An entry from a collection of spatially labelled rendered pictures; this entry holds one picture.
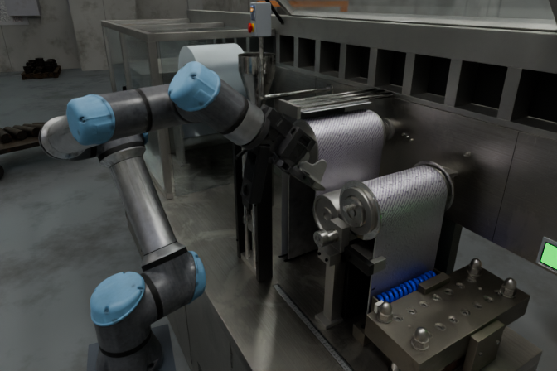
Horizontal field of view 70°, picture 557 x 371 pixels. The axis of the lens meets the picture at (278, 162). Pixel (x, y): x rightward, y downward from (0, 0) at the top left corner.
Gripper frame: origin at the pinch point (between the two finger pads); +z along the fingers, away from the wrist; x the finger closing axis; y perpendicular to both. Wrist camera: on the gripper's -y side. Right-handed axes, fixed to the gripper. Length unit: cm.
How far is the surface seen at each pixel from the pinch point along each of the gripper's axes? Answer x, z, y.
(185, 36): 98, -10, 22
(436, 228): -4.3, 41.0, 9.1
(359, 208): -0.5, 15.6, 1.9
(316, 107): 25.5, 8.5, 19.0
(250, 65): 69, 6, 25
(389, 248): -4.2, 28.4, -2.0
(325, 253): 5.0, 20.9, -11.9
